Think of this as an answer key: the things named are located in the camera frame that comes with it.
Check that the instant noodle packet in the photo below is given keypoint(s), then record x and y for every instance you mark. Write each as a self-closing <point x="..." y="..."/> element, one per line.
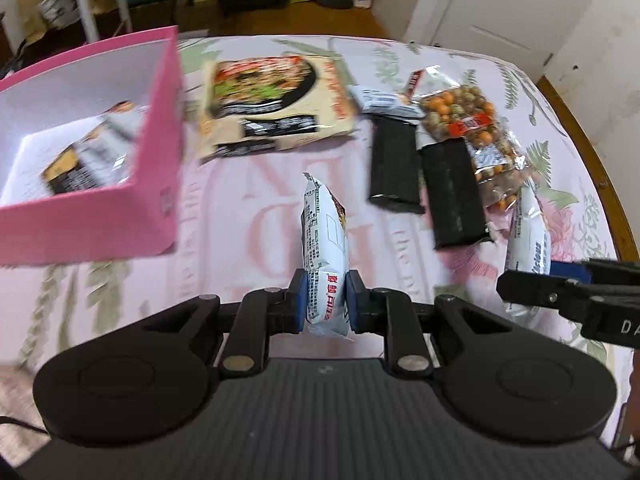
<point x="271" y="103"/>

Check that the black gold snack bar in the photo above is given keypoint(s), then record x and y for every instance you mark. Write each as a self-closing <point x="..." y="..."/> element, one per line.
<point x="91" y="162"/>

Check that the coated peanuts clear bag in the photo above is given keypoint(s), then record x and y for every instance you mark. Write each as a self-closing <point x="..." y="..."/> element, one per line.
<point x="457" y="107"/>

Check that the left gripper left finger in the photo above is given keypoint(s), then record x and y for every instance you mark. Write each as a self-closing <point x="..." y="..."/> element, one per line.
<point x="261" y="314"/>

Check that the pink cardboard box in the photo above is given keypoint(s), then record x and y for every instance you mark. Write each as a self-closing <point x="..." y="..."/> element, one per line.
<point x="48" y="106"/>

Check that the black snack packet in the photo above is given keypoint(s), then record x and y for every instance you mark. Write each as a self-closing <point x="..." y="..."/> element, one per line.
<point x="456" y="210"/>
<point x="394" y="167"/>

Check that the white snack packet top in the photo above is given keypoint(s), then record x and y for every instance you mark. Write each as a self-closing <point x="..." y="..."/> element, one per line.
<point x="389" y="104"/>

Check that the white snack bar packet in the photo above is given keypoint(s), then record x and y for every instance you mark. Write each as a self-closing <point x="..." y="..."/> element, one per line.
<point x="123" y="121"/>

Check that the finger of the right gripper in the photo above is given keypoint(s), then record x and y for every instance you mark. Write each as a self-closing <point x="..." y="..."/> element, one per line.
<point x="598" y="271"/>
<point x="566" y="295"/>

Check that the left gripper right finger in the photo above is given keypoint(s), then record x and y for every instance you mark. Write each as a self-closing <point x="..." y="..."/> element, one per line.
<point x="401" y="323"/>

